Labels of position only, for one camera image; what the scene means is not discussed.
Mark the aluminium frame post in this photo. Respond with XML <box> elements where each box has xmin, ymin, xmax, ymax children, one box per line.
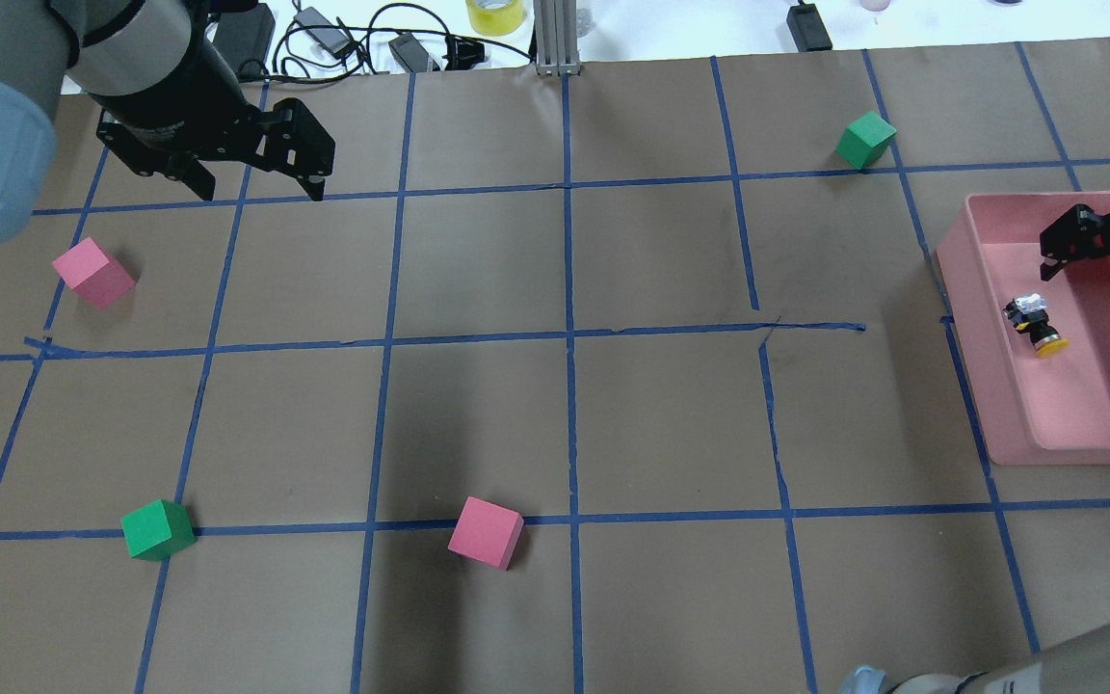
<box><xmin>533</xmin><ymin>1</ymin><xmax>582</xmax><ymax>76</ymax></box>

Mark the black power adapter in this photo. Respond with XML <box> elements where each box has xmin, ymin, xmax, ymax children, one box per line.
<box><xmin>212</xmin><ymin>1</ymin><xmax>275</xmax><ymax>82</ymax></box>

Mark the pink foam cube centre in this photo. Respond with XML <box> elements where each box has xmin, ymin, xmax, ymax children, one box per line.
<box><xmin>446</xmin><ymin>496</ymin><xmax>525</xmax><ymax>571</ymax></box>

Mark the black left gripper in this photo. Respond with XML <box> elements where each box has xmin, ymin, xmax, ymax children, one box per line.
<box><xmin>95</xmin><ymin>43</ymin><xmax>336</xmax><ymax>201</ymax></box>

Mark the pink foam cube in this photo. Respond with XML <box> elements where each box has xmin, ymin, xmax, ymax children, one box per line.
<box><xmin>446</xmin><ymin>496</ymin><xmax>525</xmax><ymax>571</ymax></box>
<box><xmin>50</xmin><ymin>238</ymin><xmax>137</xmax><ymax>310</ymax></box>

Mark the yellow push button switch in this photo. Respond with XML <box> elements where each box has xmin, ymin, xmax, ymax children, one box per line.
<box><xmin>1001</xmin><ymin>293</ymin><xmax>1070</xmax><ymax>359</ymax></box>

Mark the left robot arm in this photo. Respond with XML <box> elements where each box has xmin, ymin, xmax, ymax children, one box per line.
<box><xmin>0</xmin><ymin>1</ymin><xmax>335</xmax><ymax>242</ymax></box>

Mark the green foam cube near left arm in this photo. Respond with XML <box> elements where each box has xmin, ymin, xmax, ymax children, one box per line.
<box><xmin>120</xmin><ymin>499</ymin><xmax>196</xmax><ymax>562</ymax></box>

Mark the yellow tape roll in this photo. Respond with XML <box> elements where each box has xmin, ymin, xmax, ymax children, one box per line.
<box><xmin>465</xmin><ymin>0</ymin><xmax>527</xmax><ymax>37</ymax></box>

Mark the green foam cube near bin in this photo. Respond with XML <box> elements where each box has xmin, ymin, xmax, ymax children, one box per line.
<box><xmin>835</xmin><ymin>111</ymin><xmax>898</xmax><ymax>171</ymax></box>

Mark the pink foam cube far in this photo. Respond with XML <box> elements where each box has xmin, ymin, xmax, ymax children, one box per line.
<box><xmin>50</xmin><ymin>238</ymin><xmax>137</xmax><ymax>310</ymax></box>

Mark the pink plastic bin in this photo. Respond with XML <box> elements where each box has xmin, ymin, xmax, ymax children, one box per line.
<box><xmin>937</xmin><ymin>192</ymin><xmax>1110</xmax><ymax>466</ymax></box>

